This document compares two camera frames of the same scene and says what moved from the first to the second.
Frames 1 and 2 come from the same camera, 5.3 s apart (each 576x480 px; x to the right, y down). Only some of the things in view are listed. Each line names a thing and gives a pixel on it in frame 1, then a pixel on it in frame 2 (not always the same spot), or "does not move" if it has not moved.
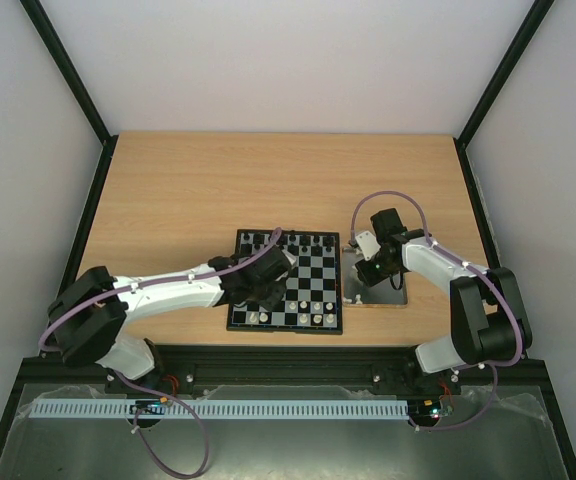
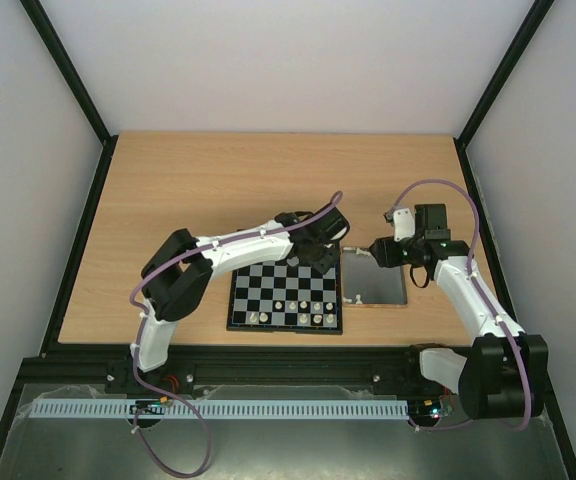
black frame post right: [534, 19] does not move
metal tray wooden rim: [357, 293] does not move
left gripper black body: [268, 302] to [321, 263]
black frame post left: [74, 82] does not move
